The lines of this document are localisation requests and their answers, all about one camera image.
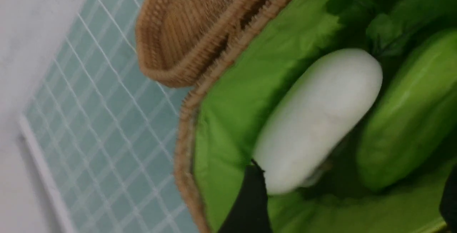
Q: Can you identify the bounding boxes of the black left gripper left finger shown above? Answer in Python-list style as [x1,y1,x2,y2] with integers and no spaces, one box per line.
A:
[218,160,273,233]

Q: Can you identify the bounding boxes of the green checkered tablecloth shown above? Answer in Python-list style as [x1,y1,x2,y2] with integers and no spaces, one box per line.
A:
[25,0,198,233]

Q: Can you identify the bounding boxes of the woven wicker basket lid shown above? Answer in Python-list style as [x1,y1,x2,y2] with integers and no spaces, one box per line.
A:
[135,0,265,88]

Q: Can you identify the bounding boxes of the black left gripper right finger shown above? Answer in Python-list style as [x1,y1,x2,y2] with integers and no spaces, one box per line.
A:
[439,167,457,232]

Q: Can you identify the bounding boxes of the white radish with leaves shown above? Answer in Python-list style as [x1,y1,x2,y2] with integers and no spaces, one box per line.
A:
[252,0,440,195]

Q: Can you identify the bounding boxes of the woven wicker basket green lining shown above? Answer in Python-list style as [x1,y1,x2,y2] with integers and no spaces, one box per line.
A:
[175,0,456,233]

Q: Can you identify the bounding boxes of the green bitter gourd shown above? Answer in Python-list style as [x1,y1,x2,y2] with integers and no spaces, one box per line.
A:
[356,29,456,191]

